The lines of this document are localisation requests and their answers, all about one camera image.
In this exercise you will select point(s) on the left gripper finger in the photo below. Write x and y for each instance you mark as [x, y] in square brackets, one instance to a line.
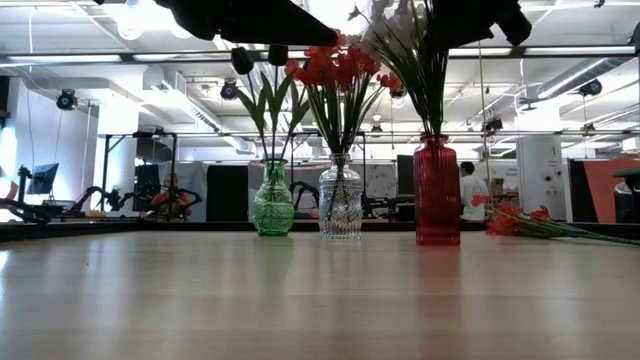
[280, 25]

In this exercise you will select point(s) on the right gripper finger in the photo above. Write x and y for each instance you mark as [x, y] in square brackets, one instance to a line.
[515, 25]

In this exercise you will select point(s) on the red glass vase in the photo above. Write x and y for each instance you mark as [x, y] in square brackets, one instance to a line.
[437, 190]

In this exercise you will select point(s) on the green glass vase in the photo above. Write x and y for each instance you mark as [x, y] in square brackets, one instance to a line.
[273, 205]

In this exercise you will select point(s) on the clear glass vase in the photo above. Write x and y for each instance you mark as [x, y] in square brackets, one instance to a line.
[341, 205]

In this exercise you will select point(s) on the black background robot arm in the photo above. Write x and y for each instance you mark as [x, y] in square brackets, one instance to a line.
[302, 192]

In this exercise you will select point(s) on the white room pillar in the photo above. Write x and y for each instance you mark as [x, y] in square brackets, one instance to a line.
[542, 175]

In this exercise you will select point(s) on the cardboard box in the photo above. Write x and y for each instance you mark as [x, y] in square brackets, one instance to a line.
[497, 186]

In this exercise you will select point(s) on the large black monitor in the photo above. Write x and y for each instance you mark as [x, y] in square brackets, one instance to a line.
[405, 175]

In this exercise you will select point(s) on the person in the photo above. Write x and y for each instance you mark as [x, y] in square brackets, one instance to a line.
[471, 192]
[170, 199]

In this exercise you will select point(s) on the black partition panel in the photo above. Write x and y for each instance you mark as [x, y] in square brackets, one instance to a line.
[227, 192]

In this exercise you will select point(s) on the orange partition panel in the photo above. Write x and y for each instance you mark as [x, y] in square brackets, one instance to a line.
[600, 190]

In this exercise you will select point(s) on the black office chair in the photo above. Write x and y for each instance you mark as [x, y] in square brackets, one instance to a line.
[629, 195]

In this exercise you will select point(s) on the background computer monitor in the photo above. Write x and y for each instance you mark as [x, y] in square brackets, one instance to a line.
[44, 176]

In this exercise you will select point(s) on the black aluminium table frame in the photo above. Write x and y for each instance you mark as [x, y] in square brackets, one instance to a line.
[150, 226]

